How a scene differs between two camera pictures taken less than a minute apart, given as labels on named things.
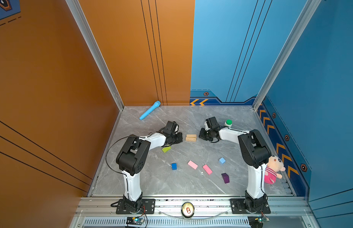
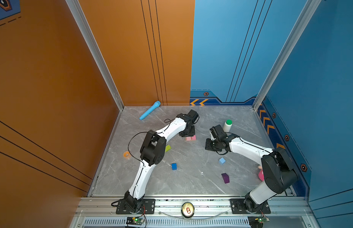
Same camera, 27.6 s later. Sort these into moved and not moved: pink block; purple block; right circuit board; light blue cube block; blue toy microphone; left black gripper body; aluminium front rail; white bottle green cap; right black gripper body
Moved: left black gripper body; right black gripper body; pink block
Not moved: right circuit board; blue toy microphone; purple block; light blue cube block; white bottle green cap; aluminium front rail
